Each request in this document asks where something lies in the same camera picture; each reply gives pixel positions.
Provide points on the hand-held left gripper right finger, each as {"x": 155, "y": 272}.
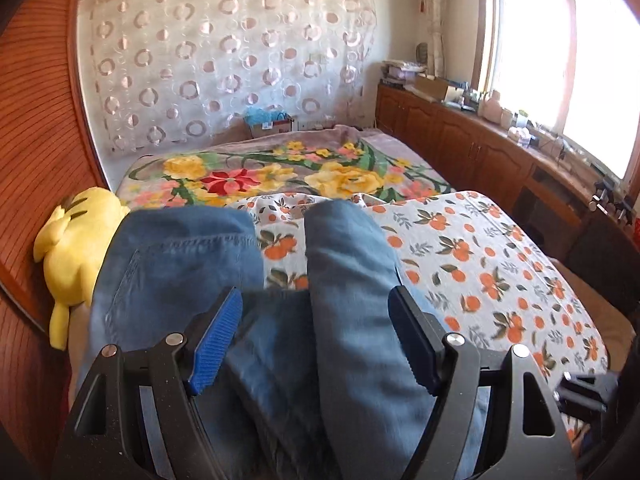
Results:
{"x": 415, "y": 340}

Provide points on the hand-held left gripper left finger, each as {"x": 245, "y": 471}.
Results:
{"x": 217, "y": 340}

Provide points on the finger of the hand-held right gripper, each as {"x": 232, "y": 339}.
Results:
{"x": 587, "y": 392}

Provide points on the blue denim pants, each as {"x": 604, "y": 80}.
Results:
{"x": 340, "y": 270}

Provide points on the orange print bed sheet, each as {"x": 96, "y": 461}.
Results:
{"x": 475, "y": 260}

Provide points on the dark chair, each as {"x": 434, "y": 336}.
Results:
{"x": 605, "y": 255}

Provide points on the yellow plush toy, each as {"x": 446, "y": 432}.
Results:
{"x": 75, "y": 250}

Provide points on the floral blanket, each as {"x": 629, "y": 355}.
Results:
{"x": 280, "y": 175}

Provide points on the low wooden cabinet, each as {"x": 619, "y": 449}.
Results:
{"x": 450, "y": 145}

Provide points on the cardboard box with blue bag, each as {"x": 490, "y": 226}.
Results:
{"x": 270, "y": 122}

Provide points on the white plastic jug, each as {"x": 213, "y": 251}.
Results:
{"x": 490, "y": 107}

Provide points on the open cardboard box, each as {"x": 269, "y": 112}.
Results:
{"x": 432, "y": 87}

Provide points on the stack of papers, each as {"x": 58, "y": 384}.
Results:
{"x": 402, "y": 71}

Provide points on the slatted wooden wardrobe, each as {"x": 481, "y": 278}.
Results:
{"x": 40, "y": 135}

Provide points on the window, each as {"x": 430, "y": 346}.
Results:
{"x": 540, "y": 50}

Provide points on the beige window curtain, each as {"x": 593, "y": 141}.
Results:
{"x": 434, "y": 10}

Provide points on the circle patterned wall cloth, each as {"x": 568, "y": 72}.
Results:
{"x": 215, "y": 50}

